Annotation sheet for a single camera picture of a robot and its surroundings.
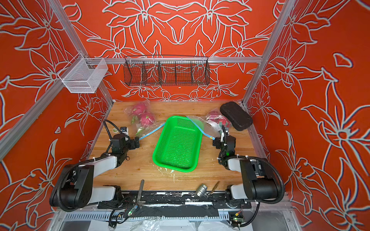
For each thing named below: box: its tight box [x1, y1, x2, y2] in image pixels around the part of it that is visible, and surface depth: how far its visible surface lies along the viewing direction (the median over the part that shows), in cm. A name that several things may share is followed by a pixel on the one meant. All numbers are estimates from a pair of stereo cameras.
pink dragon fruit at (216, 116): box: [206, 109, 232, 129], surface depth 100 cm
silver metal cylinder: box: [196, 183, 208, 198], surface depth 75 cm
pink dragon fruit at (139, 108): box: [132, 102, 148, 116], surface depth 105 cm
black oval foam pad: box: [219, 101, 253, 131], surface depth 103 cm
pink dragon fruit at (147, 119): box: [138, 112, 157, 127], surface depth 100 cm
